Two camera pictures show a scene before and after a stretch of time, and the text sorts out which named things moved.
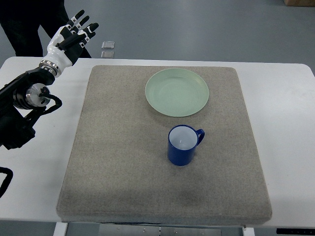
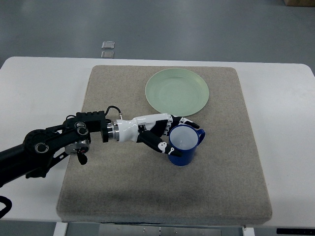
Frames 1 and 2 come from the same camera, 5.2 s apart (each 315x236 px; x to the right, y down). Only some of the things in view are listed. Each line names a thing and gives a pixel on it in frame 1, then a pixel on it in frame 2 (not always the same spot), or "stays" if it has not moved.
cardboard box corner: [299, 3] stays
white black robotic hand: [66, 45] to [150, 129]
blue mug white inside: [182, 141] stays
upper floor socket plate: [108, 44] stays
